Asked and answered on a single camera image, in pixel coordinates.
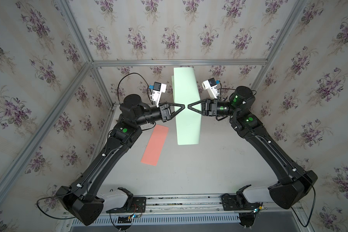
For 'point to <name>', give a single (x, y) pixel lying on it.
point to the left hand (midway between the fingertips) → (183, 109)
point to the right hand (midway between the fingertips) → (192, 110)
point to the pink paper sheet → (154, 147)
